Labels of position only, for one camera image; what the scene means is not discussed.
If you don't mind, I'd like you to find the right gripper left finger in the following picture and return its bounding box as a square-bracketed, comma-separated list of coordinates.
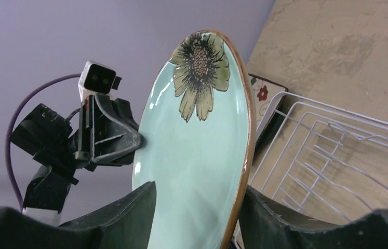
[0, 182, 156, 249]

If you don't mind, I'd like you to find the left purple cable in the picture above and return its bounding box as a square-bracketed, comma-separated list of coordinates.
[5, 73, 83, 211]

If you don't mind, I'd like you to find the white wire dish rack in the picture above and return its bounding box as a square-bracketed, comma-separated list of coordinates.
[249, 92, 388, 226]

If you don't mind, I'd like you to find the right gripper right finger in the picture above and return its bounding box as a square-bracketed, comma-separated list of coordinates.
[239, 186, 388, 249]

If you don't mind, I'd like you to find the square patterned plate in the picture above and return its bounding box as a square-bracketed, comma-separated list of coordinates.
[248, 74, 289, 149]

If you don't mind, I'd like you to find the light green round plate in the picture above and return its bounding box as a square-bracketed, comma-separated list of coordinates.
[132, 30, 256, 248]

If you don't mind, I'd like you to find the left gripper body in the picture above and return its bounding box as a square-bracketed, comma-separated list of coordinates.
[10, 96, 92, 185]

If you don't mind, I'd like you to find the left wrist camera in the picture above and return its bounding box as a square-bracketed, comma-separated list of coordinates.
[78, 60, 122, 102]

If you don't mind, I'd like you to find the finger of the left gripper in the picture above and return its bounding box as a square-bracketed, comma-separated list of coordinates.
[90, 93, 142, 166]

